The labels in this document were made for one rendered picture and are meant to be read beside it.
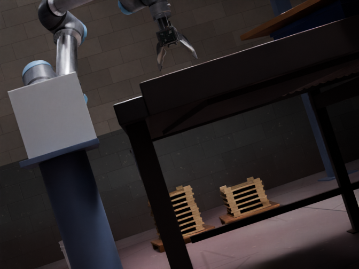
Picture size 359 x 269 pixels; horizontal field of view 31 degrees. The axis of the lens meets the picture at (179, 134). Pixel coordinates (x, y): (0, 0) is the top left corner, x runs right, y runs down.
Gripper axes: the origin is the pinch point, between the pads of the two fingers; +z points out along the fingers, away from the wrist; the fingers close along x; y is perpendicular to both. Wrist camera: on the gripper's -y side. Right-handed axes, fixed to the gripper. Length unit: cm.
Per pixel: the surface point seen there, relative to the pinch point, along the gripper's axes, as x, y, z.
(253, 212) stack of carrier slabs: -22, -315, 99
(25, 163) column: -52, 45, 20
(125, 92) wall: -144, -509, -60
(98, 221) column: -38, 33, 46
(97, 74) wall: -169, -500, -90
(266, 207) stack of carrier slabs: -11, -321, 99
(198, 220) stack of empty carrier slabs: -67, -298, 90
